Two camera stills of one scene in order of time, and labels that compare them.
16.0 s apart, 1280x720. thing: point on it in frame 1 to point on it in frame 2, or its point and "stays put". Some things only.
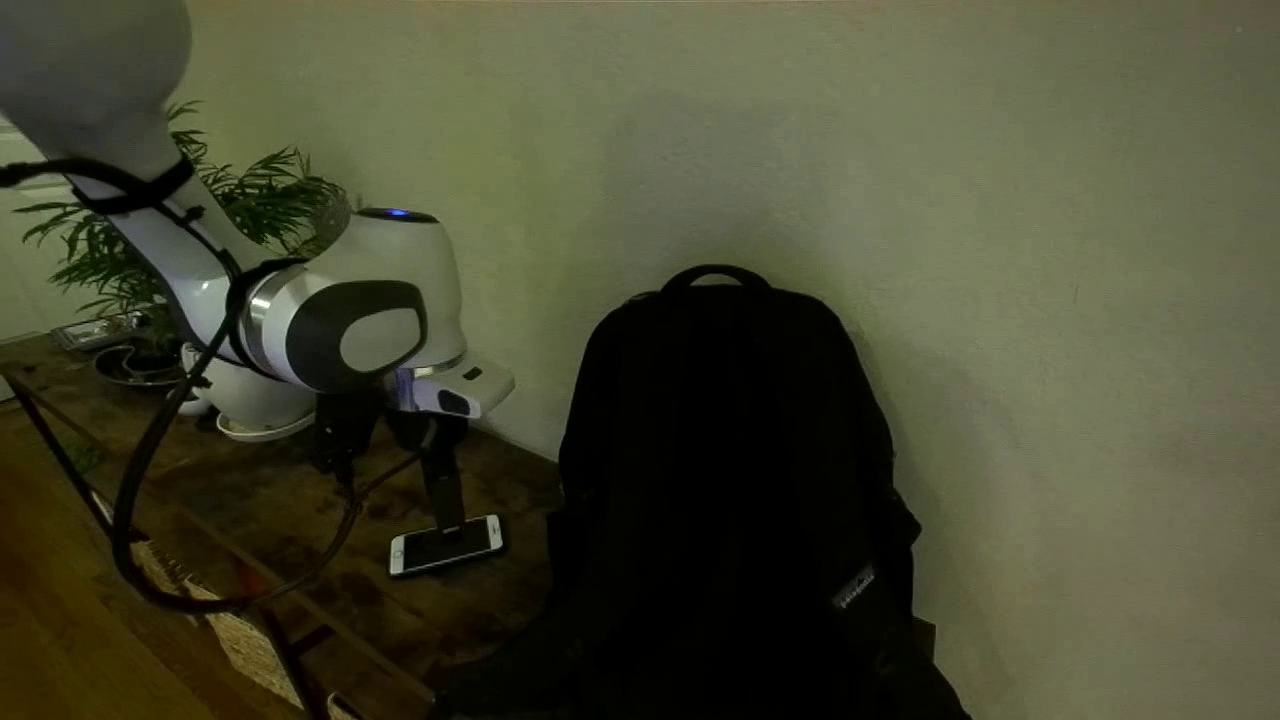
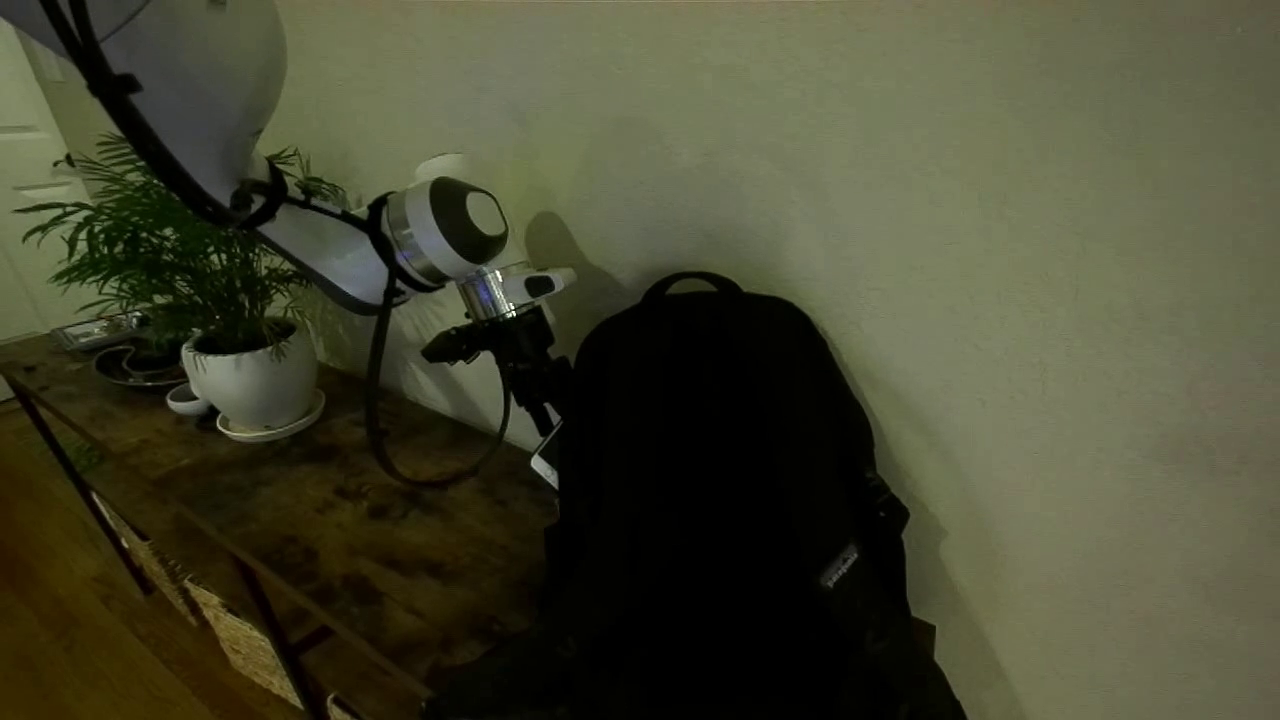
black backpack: (735, 532) stays put
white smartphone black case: (440, 545) to (547, 468)
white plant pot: (249, 404) stays put
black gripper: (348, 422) to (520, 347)
